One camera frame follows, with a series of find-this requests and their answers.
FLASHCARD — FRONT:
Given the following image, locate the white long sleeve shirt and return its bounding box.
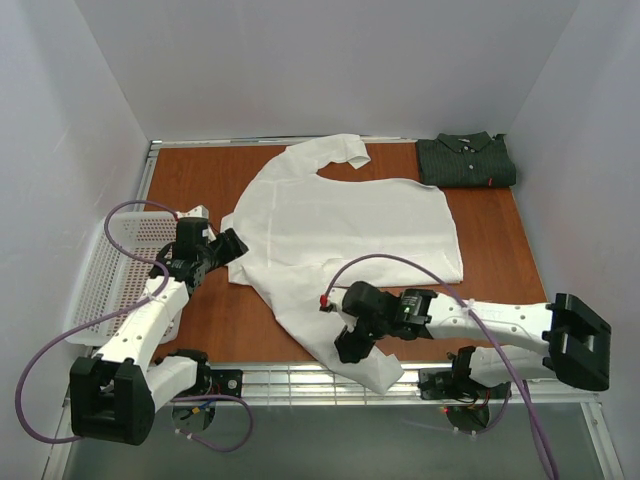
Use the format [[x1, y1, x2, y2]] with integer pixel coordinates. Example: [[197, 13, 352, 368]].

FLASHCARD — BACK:
[[222, 134, 464, 394]]

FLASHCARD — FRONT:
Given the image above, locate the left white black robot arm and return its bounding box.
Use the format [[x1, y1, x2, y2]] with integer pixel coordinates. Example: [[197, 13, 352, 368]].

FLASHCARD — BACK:
[[70, 217, 248, 445]]

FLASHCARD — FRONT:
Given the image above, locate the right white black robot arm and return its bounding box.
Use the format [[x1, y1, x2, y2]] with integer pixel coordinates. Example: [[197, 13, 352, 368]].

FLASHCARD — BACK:
[[334, 281, 612, 397]]

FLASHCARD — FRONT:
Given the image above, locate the white plastic basket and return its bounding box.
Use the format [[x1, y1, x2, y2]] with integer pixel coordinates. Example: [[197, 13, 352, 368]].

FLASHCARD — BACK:
[[63, 211, 176, 331]]

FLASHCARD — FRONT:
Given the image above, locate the folded dark green shirt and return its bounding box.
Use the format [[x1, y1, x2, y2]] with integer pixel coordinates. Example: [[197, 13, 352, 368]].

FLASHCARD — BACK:
[[415, 131, 517, 188]]

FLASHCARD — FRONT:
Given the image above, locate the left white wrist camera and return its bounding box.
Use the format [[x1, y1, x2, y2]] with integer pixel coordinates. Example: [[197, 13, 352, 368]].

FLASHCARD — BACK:
[[175, 205, 209, 221]]

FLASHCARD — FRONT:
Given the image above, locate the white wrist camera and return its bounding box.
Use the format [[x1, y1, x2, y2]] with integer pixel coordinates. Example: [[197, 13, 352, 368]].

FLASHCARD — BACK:
[[319, 295, 343, 313], [175, 205, 209, 221]]

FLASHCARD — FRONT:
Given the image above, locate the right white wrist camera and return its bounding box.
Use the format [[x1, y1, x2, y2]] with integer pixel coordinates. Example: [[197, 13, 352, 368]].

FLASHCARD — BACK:
[[319, 295, 343, 313]]

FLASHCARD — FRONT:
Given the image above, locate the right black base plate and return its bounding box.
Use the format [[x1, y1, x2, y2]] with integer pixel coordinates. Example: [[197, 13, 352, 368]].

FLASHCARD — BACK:
[[417, 368, 511, 402]]

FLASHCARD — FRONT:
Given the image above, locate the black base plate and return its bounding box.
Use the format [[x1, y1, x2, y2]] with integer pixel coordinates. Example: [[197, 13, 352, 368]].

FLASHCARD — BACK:
[[204, 369, 244, 398], [417, 368, 511, 402]]

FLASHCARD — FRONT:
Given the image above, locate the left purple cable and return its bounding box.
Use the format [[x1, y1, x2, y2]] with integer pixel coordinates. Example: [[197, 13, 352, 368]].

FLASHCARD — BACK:
[[14, 199, 255, 454]]

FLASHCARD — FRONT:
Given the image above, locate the purple cable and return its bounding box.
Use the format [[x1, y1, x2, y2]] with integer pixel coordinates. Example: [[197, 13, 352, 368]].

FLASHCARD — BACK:
[[14, 199, 255, 454], [322, 253, 560, 480]]

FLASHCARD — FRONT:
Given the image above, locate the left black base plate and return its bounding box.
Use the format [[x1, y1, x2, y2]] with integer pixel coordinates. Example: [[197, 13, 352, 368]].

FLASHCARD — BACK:
[[204, 369, 244, 398]]

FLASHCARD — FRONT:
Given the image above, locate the aluminium table frame rail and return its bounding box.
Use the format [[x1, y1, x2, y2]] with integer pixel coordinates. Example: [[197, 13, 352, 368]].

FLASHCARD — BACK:
[[64, 362, 599, 407]]

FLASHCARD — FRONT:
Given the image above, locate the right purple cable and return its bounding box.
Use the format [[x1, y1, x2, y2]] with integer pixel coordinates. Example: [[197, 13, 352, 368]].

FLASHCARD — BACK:
[[322, 253, 560, 480]]

